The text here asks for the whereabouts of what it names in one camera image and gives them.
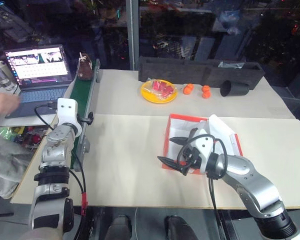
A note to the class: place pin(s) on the dark grey foam tray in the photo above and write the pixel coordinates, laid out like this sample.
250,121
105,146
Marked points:
170,71

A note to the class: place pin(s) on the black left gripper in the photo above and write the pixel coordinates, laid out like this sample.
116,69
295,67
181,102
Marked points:
88,118

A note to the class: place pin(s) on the small orange toy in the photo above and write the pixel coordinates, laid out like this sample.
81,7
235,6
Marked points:
188,89
206,91

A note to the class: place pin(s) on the black cylinder cup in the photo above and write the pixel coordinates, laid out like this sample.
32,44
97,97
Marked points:
236,89

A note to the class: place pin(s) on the person's bare hand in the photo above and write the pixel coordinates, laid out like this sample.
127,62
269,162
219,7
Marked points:
2,105

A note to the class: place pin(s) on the colourful packets pile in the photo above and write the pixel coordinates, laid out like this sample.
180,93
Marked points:
22,137

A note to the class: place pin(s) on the open grey laptop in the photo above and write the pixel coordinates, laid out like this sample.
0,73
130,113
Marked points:
37,75

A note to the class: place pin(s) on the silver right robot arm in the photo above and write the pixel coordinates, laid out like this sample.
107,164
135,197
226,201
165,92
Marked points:
252,182

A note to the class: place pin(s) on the white wrapping paper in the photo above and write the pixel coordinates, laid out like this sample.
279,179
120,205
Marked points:
220,130

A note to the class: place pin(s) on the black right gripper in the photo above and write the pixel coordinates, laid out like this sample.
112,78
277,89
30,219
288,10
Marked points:
192,156

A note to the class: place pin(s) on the grey metal window post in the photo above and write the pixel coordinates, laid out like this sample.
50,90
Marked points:
133,32

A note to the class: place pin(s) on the brown plush pouch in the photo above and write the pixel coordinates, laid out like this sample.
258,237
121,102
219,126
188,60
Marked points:
85,70

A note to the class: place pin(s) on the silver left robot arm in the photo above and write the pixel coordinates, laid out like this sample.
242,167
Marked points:
52,150

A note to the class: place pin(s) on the clear plastic bottle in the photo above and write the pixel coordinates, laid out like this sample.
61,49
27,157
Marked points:
1,76

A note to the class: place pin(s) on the yellow plate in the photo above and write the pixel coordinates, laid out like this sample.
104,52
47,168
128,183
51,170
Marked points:
146,93

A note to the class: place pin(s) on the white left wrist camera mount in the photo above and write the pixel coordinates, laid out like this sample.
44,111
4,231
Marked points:
67,112

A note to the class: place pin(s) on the red pieces in clear bag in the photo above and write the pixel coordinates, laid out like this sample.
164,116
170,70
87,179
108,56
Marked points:
162,88

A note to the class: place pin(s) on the clear plastic bag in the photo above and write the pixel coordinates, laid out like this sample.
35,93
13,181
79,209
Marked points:
231,65

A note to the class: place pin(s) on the person's grey garment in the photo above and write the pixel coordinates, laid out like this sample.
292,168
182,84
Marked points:
5,162

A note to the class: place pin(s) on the green conveyor belt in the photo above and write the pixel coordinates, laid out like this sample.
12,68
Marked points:
81,95

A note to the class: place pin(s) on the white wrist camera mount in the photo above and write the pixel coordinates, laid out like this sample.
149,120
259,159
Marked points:
203,147
67,112

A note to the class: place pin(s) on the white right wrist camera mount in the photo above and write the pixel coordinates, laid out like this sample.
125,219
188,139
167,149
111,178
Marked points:
203,147

